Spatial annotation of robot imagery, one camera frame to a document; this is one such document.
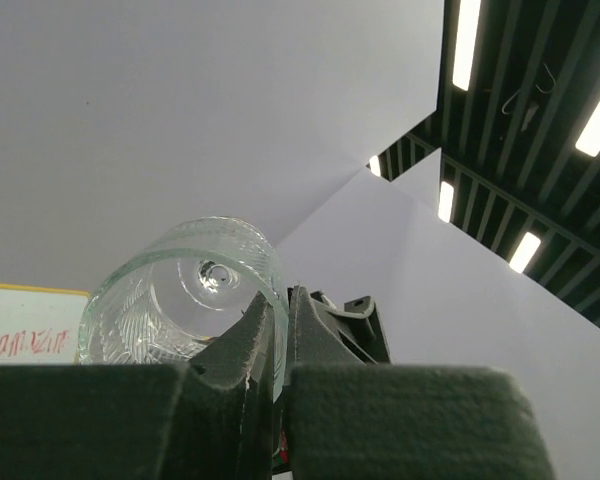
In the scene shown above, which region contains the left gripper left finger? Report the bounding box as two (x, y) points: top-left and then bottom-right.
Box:
(0, 295), (273, 479)

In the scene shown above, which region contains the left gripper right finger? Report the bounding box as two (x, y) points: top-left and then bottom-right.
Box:
(283, 286), (555, 479)

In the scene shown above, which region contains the small whiteboard yellow frame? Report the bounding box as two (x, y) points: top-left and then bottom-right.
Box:
(0, 284), (89, 365)

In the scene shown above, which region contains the clear wine glass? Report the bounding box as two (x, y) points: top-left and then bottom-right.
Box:
(77, 216), (289, 397)

